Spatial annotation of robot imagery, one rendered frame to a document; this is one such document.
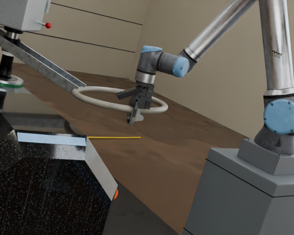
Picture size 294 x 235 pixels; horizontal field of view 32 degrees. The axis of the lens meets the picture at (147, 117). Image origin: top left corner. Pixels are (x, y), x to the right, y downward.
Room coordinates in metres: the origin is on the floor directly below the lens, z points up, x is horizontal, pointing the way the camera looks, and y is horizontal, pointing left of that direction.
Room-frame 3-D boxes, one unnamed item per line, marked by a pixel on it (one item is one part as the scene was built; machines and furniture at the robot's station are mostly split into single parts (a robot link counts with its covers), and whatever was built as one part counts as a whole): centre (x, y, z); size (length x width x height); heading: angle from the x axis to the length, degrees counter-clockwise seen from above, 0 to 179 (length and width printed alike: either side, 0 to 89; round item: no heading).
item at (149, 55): (2.31, 0.06, 1.17); 0.10 x 0.09 x 0.12; 74
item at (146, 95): (2.31, 0.05, 1.00); 0.09 x 0.08 x 0.12; 109
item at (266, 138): (2.30, -0.60, 0.99); 0.19 x 0.19 x 0.10
